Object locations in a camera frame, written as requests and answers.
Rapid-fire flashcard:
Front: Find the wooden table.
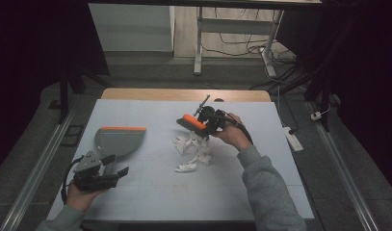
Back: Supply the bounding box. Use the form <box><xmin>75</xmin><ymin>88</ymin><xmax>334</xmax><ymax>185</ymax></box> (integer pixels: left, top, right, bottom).
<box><xmin>100</xmin><ymin>88</ymin><xmax>273</xmax><ymax>103</ymax></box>

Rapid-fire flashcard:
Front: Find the white cabinet panel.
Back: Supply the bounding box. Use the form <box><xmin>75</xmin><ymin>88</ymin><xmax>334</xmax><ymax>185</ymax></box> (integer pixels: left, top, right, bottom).
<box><xmin>88</xmin><ymin>3</ymin><xmax>176</xmax><ymax>53</ymax></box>

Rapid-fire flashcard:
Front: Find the white desk frame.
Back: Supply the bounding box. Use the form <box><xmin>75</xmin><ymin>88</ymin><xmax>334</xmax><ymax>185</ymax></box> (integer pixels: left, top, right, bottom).
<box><xmin>193</xmin><ymin>6</ymin><xmax>285</xmax><ymax>78</ymax></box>

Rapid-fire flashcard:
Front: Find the white power strip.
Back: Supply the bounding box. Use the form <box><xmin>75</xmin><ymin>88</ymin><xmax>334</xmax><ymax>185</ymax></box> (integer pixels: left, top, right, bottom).
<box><xmin>282</xmin><ymin>126</ymin><xmax>304</xmax><ymax>152</ymax></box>

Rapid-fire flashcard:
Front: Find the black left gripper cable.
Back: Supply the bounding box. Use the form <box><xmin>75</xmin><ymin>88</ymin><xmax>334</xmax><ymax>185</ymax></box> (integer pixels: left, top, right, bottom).
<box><xmin>61</xmin><ymin>156</ymin><xmax>86</xmax><ymax>205</ymax></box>

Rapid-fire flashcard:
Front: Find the tangle of black floor cables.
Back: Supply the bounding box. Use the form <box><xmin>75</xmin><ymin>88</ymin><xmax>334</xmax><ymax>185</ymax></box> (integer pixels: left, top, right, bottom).
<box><xmin>201</xmin><ymin>8</ymin><xmax>301</xmax><ymax>92</ymax></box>

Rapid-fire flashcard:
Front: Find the black metal stand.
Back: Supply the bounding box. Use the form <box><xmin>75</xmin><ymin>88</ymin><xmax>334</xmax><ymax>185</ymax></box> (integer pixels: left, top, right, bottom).
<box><xmin>57</xmin><ymin>61</ymin><xmax>87</xmax><ymax>125</ymax></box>
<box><xmin>303</xmin><ymin>70</ymin><xmax>333</xmax><ymax>133</ymax></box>

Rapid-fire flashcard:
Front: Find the black floor frame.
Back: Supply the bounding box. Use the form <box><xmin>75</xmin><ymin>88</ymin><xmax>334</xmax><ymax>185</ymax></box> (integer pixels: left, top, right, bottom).
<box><xmin>61</xmin><ymin>124</ymin><xmax>86</xmax><ymax>148</ymax></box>

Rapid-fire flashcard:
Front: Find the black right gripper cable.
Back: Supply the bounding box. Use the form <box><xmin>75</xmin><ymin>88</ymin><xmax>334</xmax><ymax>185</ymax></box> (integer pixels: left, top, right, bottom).
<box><xmin>223</xmin><ymin>112</ymin><xmax>254</xmax><ymax>145</ymax></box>

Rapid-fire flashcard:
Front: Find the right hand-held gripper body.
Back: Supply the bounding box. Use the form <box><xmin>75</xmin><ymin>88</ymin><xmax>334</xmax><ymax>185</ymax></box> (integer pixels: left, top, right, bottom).
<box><xmin>194</xmin><ymin>94</ymin><xmax>230</xmax><ymax>134</ymax></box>

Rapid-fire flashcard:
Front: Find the pile of white paper scraps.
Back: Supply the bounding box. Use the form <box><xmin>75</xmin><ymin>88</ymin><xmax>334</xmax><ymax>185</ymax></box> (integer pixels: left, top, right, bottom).
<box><xmin>172</xmin><ymin>130</ymin><xmax>214</xmax><ymax>173</ymax></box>

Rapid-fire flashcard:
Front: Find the grey dustpan with orange edge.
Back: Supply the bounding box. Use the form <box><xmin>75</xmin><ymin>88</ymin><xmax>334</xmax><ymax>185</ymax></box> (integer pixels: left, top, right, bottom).
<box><xmin>94</xmin><ymin>126</ymin><xmax>147</xmax><ymax>177</ymax></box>

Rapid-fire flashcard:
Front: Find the dark curtain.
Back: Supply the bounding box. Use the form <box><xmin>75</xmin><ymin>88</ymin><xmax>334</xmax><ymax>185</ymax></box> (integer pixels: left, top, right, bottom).
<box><xmin>274</xmin><ymin>0</ymin><xmax>392</xmax><ymax>196</ymax></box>
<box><xmin>0</xmin><ymin>0</ymin><xmax>111</xmax><ymax>176</ymax></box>

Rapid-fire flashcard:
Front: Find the pale blue table board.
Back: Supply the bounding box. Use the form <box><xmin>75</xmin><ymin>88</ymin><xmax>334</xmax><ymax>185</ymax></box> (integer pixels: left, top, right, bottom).
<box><xmin>46</xmin><ymin>98</ymin><xmax>315</xmax><ymax>222</ymax></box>

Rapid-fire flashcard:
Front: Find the person's right hand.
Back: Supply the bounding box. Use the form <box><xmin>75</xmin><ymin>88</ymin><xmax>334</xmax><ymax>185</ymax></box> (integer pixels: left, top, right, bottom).
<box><xmin>212</xmin><ymin>114</ymin><xmax>253</xmax><ymax>152</ymax></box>

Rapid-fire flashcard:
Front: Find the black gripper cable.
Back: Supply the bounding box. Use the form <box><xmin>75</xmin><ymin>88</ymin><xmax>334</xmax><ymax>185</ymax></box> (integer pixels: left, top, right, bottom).
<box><xmin>61</xmin><ymin>156</ymin><xmax>86</xmax><ymax>205</ymax></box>
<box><xmin>223</xmin><ymin>112</ymin><xmax>254</xmax><ymax>145</ymax></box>

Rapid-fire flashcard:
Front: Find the person's left hand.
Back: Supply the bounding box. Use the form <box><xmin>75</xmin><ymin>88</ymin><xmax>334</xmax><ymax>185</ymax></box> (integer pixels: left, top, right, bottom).
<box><xmin>65</xmin><ymin>183</ymin><xmax>106</xmax><ymax>213</ymax></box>

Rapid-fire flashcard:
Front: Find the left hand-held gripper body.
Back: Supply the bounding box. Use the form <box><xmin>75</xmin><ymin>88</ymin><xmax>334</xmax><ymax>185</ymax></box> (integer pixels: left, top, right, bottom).
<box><xmin>72</xmin><ymin>150</ymin><xmax>119</xmax><ymax>193</ymax></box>

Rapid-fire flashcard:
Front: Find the metal floor rail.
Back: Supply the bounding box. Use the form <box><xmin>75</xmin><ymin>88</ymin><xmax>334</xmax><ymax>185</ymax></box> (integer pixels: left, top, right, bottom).
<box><xmin>0</xmin><ymin>107</ymin><xmax>78</xmax><ymax>231</ymax></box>
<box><xmin>313</xmin><ymin>119</ymin><xmax>380</xmax><ymax>231</ymax></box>

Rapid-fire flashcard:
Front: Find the orange-handled grey brush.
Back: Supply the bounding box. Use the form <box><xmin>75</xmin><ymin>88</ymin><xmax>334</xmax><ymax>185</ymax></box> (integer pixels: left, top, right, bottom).
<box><xmin>176</xmin><ymin>114</ymin><xmax>208</xmax><ymax>134</ymax></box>

